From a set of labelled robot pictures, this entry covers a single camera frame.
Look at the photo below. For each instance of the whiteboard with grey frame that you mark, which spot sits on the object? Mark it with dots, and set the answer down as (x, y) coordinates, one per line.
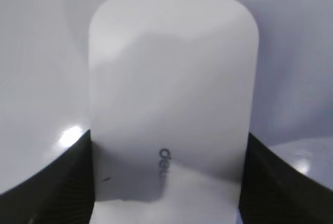
(44, 76)

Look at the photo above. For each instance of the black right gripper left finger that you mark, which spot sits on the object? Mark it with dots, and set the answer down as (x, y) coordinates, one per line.
(63, 192)

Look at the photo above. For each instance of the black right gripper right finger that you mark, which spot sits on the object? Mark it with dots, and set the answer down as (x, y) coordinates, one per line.
(274, 192)

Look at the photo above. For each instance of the white whiteboard eraser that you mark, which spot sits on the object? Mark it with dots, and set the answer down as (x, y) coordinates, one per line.
(170, 89)

